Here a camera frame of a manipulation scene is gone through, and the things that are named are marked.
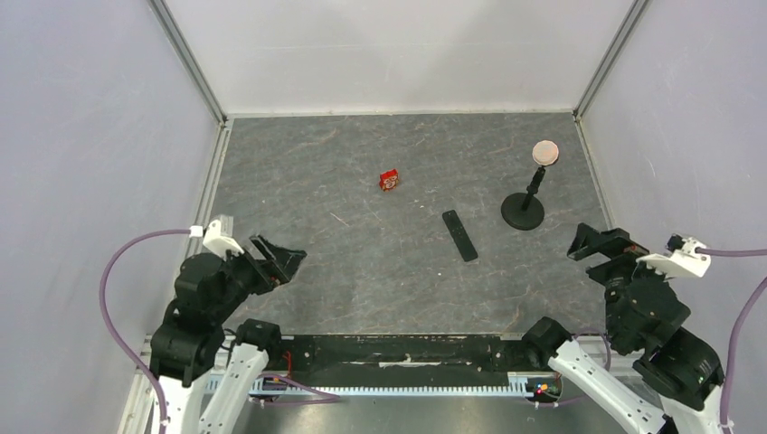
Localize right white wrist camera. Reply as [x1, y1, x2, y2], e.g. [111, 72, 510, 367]
[636, 234, 712, 279]

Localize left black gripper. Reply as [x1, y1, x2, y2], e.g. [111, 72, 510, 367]
[211, 231, 307, 320]

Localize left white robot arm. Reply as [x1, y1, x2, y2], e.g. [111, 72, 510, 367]
[149, 230, 307, 433]

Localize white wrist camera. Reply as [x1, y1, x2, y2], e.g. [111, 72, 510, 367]
[636, 234, 712, 279]
[189, 214, 245, 259]

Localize black remote control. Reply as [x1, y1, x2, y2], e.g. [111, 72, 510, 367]
[442, 210, 478, 262]

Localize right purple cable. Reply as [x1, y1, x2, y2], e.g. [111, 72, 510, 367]
[695, 245, 767, 434]

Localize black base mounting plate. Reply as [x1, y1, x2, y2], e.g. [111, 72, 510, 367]
[265, 332, 566, 388]

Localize red owl toy block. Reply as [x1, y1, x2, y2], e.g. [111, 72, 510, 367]
[378, 169, 400, 192]

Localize white toothed cable rail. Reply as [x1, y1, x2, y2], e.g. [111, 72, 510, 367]
[248, 377, 534, 399]

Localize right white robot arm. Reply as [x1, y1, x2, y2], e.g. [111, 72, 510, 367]
[522, 223, 731, 433]

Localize black stand with round disc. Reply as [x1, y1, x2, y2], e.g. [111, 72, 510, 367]
[501, 140, 560, 231]

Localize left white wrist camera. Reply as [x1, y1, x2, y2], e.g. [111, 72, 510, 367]
[189, 214, 245, 259]

